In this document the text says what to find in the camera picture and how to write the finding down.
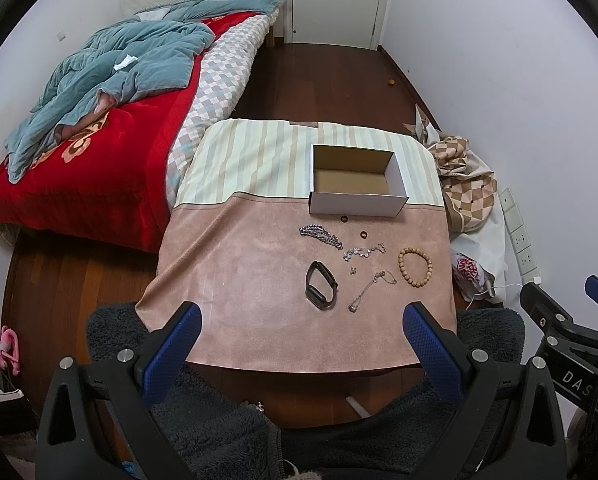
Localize white door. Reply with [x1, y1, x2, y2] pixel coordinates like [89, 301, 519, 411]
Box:
[286, 0, 388, 50]

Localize white cardboard box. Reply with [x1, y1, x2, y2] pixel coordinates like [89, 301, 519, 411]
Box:
[308, 144, 408, 218]

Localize black smart band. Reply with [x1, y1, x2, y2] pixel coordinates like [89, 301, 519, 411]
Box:
[305, 261, 338, 311]

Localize red bed cover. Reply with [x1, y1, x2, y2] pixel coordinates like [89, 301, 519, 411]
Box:
[0, 12, 262, 252]

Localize pink object on floor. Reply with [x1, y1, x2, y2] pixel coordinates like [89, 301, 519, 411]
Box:
[0, 325, 20, 376]

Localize silver charm bracelet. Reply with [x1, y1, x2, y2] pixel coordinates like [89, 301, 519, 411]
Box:
[341, 242, 388, 262]

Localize wooden bead bracelet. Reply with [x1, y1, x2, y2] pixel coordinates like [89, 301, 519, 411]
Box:
[397, 246, 434, 290]

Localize checkered bed sheet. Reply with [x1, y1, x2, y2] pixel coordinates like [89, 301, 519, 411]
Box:
[165, 10, 279, 206]

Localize white power strip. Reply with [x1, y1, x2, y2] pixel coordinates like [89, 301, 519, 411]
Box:
[500, 188, 542, 286]

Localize blue quilt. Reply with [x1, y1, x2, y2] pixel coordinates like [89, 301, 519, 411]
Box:
[5, 0, 279, 184]

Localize thick silver chain bracelet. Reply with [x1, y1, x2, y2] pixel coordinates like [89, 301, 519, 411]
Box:
[298, 223, 344, 252]

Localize red white plastic bag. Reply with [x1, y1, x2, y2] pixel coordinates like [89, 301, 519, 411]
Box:
[452, 252, 495, 302]

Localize thin silver necklace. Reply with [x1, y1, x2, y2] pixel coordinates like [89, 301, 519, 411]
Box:
[346, 270, 399, 314]

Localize torn cardboard pieces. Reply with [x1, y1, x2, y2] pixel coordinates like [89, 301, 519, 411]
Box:
[403, 105, 441, 148]

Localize checkered beige cloth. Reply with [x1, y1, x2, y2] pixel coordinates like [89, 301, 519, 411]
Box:
[428, 136, 497, 234]

